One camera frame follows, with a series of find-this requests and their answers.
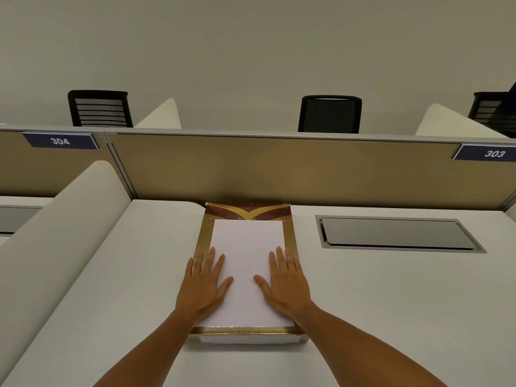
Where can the person's left hand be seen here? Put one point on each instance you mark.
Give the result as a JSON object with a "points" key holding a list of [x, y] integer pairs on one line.
{"points": [[199, 290]]}

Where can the person's right hand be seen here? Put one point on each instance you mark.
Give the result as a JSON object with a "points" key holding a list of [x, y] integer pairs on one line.
{"points": [[288, 290]]}

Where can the person's left middle finger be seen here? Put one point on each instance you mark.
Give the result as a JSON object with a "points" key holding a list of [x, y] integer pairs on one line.
{"points": [[209, 261]]}

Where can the person's right middle finger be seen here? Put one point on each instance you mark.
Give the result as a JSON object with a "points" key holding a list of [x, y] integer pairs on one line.
{"points": [[283, 261]]}

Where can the person's left little finger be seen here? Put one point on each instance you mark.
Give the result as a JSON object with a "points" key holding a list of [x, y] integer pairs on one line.
{"points": [[189, 268]]}

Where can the person's left thumb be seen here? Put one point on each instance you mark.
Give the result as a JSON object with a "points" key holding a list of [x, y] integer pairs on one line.
{"points": [[225, 286]]}

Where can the person's right thumb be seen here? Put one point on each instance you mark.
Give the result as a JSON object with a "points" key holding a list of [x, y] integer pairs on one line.
{"points": [[262, 286]]}

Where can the person's right little finger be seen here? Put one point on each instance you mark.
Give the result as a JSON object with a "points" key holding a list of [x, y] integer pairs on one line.
{"points": [[302, 270]]}

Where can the white paper ream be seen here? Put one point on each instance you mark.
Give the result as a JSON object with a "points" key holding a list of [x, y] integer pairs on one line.
{"points": [[246, 253]]}

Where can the person's left forearm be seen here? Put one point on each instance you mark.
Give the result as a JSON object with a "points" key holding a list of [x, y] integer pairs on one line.
{"points": [[153, 352]]}

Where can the person's right forearm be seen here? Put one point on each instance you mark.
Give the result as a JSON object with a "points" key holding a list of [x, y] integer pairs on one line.
{"points": [[363, 350]]}

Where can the gold brown paper wrapper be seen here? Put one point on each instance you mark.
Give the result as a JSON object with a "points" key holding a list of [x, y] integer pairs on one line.
{"points": [[225, 211]]}

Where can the wide beige desk partition panel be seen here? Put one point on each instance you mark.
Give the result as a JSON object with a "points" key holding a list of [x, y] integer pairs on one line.
{"points": [[306, 173]]}

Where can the large white curved side divider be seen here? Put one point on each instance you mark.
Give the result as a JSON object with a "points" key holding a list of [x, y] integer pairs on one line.
{"points": [[52, 245]]}

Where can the blue desk number label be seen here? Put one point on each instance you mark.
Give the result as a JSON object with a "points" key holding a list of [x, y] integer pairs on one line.
{"points": [[60, 141], [490, 153]]}

